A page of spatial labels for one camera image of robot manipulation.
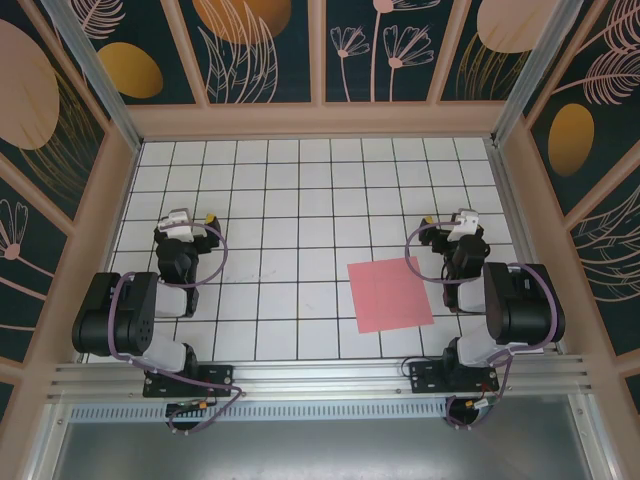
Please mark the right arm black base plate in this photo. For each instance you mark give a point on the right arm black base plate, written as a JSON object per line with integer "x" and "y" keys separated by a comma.
{"x": 425, "y": 377}

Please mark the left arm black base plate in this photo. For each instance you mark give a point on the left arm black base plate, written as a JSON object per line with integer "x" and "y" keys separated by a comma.
{"x": 220, "y": 375}

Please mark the long aluminium mounting rail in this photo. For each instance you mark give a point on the long aluminium mounting rail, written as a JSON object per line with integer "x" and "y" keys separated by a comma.
{"x": 320, "y": 375}

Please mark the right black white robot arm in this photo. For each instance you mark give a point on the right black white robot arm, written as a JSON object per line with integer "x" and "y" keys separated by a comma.
{"x": 525, "y": 310}

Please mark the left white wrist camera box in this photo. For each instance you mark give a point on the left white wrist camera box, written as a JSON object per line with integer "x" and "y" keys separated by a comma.
{"x": 175, "y": 225}

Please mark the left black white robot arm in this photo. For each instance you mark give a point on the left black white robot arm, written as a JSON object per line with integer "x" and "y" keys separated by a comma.
{"x": 120, "y": 315}

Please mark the grey metal sheet panel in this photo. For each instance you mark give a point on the grey metal sheet panel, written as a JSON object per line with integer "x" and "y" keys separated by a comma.
{"x": 320, "y": 450}

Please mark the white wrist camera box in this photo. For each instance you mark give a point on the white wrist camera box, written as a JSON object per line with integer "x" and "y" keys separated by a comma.
{"x": 175, "y": 225}
{"x": 465, "y": 220}

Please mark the aluminium frame post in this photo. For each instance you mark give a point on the aluminium frame post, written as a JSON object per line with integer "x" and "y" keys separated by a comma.
{"x": 98, "y": 85}
{"x": 536, "y": 75}

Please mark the pink square paper sheet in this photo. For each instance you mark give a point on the pink square paper sheet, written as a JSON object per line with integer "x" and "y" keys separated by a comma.
{"x": 390, "y": 295}

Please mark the aluminium side rail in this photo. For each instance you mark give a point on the aluminium side rail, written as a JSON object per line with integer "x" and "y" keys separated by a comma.
{"x": 520, "y": 240}

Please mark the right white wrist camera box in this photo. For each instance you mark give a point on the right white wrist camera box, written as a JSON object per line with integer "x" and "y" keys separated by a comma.
{"x": 465, "y": 220}

